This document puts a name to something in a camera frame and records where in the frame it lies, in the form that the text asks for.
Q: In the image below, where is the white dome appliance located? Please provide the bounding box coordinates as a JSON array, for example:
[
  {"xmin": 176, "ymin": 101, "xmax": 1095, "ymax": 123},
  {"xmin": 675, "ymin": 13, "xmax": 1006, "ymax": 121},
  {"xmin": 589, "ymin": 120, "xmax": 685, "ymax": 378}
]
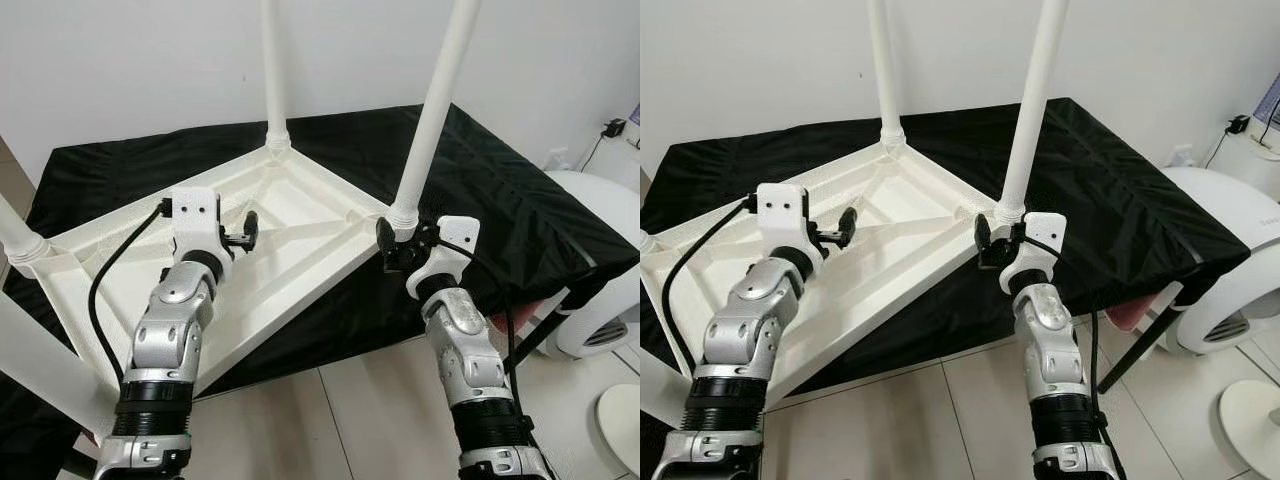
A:
[
  {"xmin": 1165, "ymin": 165, "xmax": 1280, "ymax": 356},
  {"xmin": 545, "ymin": 170, "xmax": 641, "ymax": 359}
]

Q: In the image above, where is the white square cabinet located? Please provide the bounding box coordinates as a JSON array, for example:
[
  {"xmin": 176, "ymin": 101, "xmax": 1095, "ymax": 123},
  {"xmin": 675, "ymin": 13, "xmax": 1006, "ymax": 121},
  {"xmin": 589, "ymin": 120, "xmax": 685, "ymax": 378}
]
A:
[
  {"xmin": 1210, "ymin": 132, "xmax": 1280, "ymax": 191},
  {"xmin": 592, "ymin": 138, "xmax": 641, "ymax": 186}
]

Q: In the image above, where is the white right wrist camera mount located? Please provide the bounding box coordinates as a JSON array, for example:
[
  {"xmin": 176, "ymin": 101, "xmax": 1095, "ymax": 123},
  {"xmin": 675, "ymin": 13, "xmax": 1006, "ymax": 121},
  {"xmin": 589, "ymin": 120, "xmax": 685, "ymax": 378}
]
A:
[
  {"xmin": 405, "ymin": 215, "xmax": 481, "ymax": 301},
  {"xmin": 1000, "ymin": 212, "xmax": 1069, "ymax": 296}
]

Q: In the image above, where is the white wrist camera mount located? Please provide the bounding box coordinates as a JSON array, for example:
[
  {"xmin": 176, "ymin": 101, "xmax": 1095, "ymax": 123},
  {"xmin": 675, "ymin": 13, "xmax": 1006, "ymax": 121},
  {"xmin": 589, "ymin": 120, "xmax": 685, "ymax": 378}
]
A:
[
  {"xmin": 170, "ymin": 187, "xmax": 236, "ymax": 286},
  {"xmin": 405, "ymin": 215, "xmax": 481, "ymax": 301},
  {"xmin": 755, "ymin": 182, "xmax": 826, "ymax": 281},
  {"xmin": 1000, "ymin": 212, "xmax": 1069, "ymax": 296}
]

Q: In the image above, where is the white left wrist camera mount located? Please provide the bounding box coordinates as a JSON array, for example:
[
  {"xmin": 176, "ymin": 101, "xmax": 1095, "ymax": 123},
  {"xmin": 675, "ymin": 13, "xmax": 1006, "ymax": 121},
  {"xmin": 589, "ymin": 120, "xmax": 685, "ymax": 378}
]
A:
[
  {"xmin": 170, "ymin": 187, "xmax": 236, "ymax": 286},
  {"xmin": 755, "ymin": 182, "xmax": 826, "ymax": 281}
]

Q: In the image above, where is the white pedestal fan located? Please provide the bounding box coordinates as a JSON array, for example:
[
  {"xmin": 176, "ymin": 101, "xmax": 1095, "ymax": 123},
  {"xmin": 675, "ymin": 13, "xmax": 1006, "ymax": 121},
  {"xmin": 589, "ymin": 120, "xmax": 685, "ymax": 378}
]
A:
[
  {"xmin": 1218, "ymin": 378, "xmax": 1280, "ymax": 476},
  {"xmin": 597, "ymin": 385, "xmax": 641, "ymax": 476}
]

